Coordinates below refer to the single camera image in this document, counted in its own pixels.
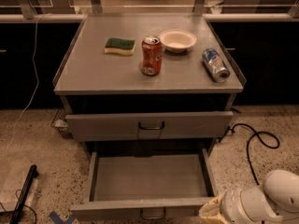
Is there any grey drawer cabinet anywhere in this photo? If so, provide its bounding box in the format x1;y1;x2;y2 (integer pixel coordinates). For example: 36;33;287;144
54;13;246;156

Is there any white railing counter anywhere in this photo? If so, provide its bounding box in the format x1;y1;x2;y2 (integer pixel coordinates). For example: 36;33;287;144
0;0;299;22

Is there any black bar on floor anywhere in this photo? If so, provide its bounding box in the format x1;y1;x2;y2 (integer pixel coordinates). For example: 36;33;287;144
9;165;38;224

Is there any grey top drawer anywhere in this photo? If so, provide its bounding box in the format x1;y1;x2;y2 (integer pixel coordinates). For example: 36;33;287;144
66;111;233;142

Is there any red soda can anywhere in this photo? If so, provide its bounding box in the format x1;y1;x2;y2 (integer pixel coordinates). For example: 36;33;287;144
141;35;163;76

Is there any white bowl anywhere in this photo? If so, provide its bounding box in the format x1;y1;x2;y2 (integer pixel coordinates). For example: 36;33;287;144
159;29;197;53

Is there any black floor cable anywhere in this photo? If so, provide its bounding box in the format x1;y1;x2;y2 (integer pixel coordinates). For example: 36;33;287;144
229;122;281;187

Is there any green yellow sponge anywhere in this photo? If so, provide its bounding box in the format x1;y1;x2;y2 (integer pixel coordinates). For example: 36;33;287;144
104;37;135;56

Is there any blue silver soda can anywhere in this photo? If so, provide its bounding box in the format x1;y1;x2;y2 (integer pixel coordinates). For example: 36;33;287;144
202;49;230;83

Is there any wire mesh basket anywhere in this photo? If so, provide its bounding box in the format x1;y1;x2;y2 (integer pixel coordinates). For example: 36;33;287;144
50;109;73;139

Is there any grey drawer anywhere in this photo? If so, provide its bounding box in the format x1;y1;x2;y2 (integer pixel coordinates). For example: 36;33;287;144
66;111;233;142
70;150;218;221

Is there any white hanging cable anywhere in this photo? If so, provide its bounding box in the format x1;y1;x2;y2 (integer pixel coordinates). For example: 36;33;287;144
6;13;45;151

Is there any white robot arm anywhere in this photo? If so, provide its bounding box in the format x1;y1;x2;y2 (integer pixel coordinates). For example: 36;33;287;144
199;170;299;224

